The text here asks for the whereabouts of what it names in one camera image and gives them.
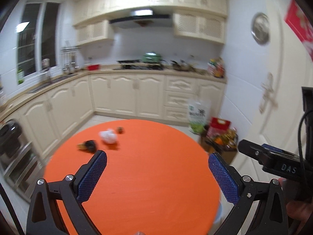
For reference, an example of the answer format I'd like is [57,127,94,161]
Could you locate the potato slice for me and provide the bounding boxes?
[77,143,86,151]

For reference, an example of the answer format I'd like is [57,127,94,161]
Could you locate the white plastic bag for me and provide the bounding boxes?
[99,128,117,144]

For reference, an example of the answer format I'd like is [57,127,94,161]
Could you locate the brown walnut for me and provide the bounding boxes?
[116,126,125,134]

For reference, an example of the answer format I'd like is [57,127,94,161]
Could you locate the cream lower kitchen cabinets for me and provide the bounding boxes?
[1,70,227,158]

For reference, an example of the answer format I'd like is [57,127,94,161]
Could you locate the kitchen faucet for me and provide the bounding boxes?
[41,67,51,83]

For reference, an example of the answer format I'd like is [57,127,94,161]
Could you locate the kitchen window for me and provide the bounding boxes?
[16,2,60,76]

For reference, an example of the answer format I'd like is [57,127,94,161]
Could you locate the person's right hand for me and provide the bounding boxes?
[279,178,312,229]

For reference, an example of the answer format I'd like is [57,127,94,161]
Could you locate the cardboard box with groceries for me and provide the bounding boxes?
[198,128,238,165]

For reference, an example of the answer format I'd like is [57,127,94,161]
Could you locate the red gift box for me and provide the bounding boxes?
[207,117,231,137]

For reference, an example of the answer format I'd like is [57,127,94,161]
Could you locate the white green rice bag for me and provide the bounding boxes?
[188,99,211,134]

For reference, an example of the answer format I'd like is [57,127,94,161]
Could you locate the white door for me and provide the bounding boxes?
[219,0,313,201]

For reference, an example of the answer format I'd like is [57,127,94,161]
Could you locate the condiment bottles on counter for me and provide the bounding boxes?
[207,57,225,79]

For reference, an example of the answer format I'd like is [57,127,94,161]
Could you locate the wok pan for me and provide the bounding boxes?
[171,60,196,72]

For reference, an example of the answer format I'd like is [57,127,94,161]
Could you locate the red door poster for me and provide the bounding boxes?
[285,0,312,59]

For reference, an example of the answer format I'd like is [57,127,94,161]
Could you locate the green bottle on windowsill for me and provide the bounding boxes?
[17,70,24,84]

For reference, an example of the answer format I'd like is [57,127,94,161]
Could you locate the hanging utensil rack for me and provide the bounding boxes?
[61,46,80,75]

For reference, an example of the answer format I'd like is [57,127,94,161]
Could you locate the red basin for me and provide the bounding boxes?
[86,64,100,71]

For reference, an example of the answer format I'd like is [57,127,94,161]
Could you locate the green pot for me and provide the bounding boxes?
[141,52,162,63]

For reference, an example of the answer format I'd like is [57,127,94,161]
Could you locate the gas stove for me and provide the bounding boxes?
[114,60,165,71]

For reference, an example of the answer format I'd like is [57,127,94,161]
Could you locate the cream upper cabinets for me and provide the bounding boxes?
[73,0,228,45]

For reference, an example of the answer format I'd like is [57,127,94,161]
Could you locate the range hood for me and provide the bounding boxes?
[109,9,173,29]

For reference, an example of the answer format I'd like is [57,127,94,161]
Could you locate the door handle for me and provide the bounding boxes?
[259,72,278,114]

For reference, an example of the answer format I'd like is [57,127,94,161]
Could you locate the round metal wall plate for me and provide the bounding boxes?
[251,12,270,45]

